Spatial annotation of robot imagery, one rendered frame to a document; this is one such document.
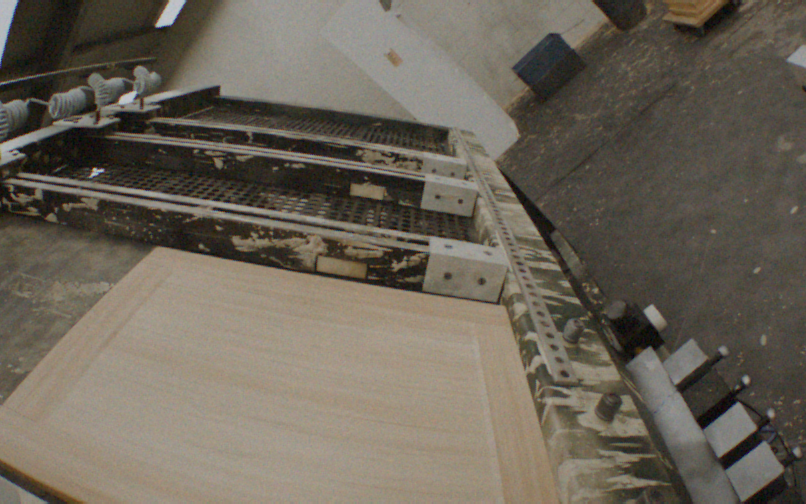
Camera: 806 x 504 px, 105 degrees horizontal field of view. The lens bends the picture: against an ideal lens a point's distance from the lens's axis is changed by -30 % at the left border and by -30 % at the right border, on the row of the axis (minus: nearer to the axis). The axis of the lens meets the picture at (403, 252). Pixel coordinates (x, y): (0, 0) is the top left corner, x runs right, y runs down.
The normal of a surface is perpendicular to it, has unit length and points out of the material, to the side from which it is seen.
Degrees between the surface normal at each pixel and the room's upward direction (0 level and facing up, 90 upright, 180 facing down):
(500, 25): 90
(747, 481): 0
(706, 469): 0
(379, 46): 90
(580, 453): 57
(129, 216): 90
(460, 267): 90
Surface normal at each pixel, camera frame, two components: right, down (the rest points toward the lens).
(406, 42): -0.13, 0.53
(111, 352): 0.17, -0.88
